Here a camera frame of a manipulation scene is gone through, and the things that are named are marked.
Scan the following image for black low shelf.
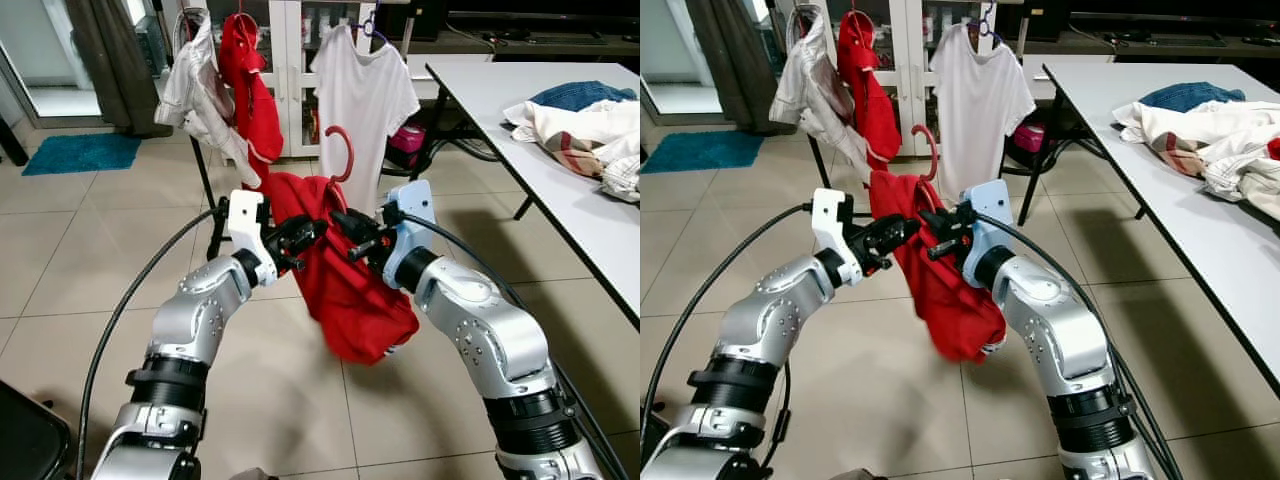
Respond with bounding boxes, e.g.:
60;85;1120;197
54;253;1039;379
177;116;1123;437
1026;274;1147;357
440;8;641;59
1060;8;1280;59

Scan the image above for black chair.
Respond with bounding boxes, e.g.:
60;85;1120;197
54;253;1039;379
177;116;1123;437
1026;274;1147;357
0;380;73;480

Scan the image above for black desk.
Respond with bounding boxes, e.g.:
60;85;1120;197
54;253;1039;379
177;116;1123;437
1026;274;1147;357
0;120;29;166

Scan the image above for white glass-door cabinet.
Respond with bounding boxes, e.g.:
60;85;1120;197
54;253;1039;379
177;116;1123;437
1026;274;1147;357
790;0;1061;161
165;0;441;161

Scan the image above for grey curtain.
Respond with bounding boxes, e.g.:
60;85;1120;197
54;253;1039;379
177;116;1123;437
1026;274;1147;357
65;0;173;138
685;0;796;136

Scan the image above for red clothes hanger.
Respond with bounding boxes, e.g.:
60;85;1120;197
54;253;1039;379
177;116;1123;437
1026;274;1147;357
322;123;357;216
910;123;941;216

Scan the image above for silver black clothes rack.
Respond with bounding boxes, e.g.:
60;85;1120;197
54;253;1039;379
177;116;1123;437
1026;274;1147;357
790;0;1101;261
175;0;501;263

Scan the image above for purple clothes hanger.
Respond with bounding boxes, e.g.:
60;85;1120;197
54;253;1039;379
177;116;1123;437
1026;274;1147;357
970;3;1006;46
350;5;396;46

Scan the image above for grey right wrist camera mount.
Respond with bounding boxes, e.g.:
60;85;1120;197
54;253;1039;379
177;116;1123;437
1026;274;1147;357
960;180;1016;291
380;180;439;291

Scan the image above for glass sliding door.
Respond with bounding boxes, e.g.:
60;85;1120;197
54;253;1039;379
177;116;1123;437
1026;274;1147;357
0;0;101;129
640;0;721;126

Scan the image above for blue floor mat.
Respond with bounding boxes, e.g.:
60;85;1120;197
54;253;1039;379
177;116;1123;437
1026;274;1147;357
22;133;143;178
642;130;766;176

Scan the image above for white striped shirt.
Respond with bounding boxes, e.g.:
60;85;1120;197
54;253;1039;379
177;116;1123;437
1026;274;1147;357
155;15;263;189
775;12;871;186

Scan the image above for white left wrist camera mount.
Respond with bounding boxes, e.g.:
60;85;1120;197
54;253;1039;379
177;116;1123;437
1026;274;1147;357
810;188;866;288
225;190;279;288

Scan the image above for cream garment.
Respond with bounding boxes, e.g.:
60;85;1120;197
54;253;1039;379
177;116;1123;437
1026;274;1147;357
1112;100;1280;179
503;98;641;179

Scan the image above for red polo shirt striped collar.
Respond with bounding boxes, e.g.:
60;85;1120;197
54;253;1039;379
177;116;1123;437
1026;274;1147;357
838;10;903;166
218;12;284;166

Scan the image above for pink bag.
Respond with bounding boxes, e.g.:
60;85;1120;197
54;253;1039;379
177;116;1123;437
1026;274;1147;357
385;125;426;171
1010;122;1051;153

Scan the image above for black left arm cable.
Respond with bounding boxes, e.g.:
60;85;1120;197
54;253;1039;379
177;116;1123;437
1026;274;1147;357
640;203;813;441
78;205;226;480

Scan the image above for red shirt white print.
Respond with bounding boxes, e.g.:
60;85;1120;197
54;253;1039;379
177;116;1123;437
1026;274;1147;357
868;170;1009;364
262;170;421;366

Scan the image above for blue jeans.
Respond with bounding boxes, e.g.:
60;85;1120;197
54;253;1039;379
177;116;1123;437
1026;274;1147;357
528;80;638;113
1138;82;1248;113

